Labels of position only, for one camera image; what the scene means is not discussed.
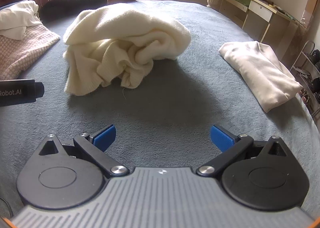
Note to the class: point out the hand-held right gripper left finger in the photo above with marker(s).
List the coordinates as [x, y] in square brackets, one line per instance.
[105, 136]

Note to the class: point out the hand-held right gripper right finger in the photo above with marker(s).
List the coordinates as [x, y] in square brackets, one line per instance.
[221, 138]

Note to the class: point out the cream deer sweater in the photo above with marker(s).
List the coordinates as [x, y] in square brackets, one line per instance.
[125, 38]

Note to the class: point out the pink checked knit garment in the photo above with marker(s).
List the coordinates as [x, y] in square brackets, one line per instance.
[22, 50]

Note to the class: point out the grey-blue bed blanket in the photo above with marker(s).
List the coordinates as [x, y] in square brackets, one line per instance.
[175, 88]

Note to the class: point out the white folded cloth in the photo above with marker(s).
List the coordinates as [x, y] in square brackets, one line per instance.
[15, 18]

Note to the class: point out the beige folded garment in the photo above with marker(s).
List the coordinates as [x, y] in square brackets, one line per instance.
[262, 73]

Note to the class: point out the metal shoe rack with shoes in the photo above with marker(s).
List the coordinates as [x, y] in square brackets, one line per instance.
[315, 55]

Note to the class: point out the wooden desk with white drawer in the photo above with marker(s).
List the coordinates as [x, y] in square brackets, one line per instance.
[260, 9]

